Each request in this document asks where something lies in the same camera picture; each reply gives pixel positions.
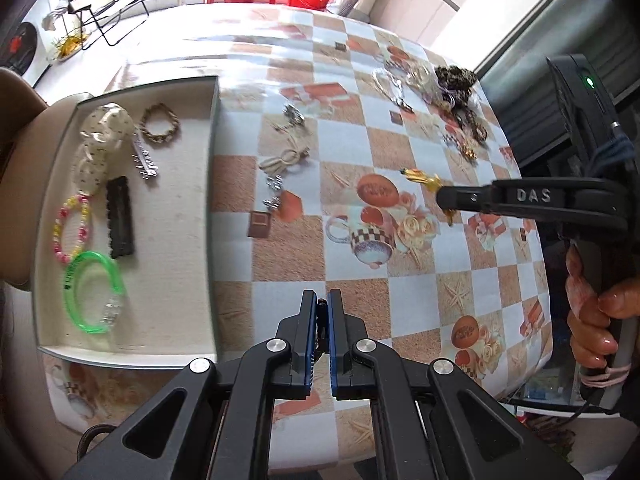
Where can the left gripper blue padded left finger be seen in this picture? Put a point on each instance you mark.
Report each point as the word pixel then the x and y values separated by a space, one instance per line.
pixel 292 378

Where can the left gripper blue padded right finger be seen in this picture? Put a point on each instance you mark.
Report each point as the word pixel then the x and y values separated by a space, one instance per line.
pixel 354 373

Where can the green plastic bangle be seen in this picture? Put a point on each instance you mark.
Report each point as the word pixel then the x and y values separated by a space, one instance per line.
pixel 112 308

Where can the black scalloped hair clip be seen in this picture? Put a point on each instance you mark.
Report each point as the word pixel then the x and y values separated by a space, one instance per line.
pixel 119 218

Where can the silver rhinestone hair clip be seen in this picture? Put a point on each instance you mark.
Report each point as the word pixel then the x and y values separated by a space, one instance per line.
pixel 142 159

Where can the silver crystal hair clip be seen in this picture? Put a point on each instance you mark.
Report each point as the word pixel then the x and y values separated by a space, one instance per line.
pixel 294 116

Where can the white polka dot scrunchie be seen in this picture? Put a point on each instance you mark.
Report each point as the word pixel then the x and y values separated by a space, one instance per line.
pixel 103 132

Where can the person's right hand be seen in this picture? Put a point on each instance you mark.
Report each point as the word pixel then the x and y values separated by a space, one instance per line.
pixel 591 315

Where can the gold bow hair clip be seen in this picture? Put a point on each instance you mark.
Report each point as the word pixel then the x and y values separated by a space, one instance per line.
pixel 462 147

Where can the beige bunny hair clip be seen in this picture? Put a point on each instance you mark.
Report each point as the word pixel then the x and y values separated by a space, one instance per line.
pixel 278 164

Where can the clear claw hair clip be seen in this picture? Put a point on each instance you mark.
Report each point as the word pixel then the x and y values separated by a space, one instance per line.
pixel 423 82

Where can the grey shallow tray box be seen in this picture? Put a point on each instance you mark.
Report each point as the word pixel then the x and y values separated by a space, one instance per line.
pixel 167 319

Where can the brown leather chair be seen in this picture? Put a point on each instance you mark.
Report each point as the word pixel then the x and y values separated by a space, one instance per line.
pixel 31 130

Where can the yellow item basket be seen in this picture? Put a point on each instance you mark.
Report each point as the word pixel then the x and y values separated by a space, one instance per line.
pixel 69 46

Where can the folding lounge chair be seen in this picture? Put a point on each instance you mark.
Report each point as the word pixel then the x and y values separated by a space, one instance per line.
pixel 109 20

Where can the lower white washing machine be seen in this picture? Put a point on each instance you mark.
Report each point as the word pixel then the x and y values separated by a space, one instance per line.
pixel 19 52

